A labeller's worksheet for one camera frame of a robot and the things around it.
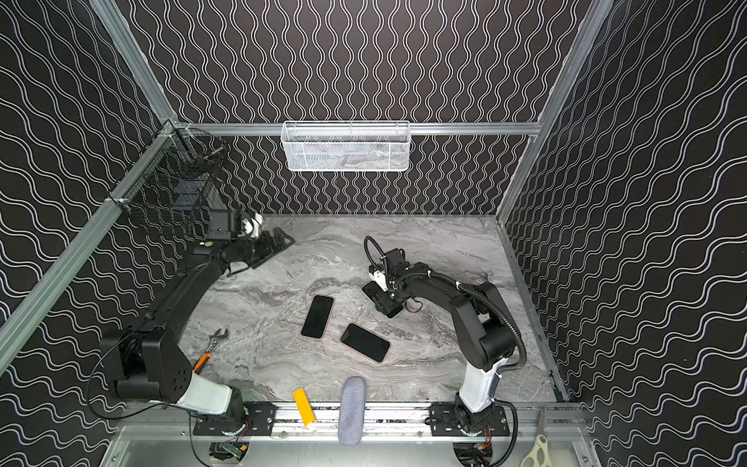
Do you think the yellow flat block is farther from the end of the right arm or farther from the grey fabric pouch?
the end of the right arm

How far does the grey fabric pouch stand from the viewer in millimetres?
Result: 715

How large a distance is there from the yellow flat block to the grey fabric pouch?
8 centimetres

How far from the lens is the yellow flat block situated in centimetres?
76

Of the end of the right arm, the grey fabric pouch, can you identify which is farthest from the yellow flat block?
the end of the right arm
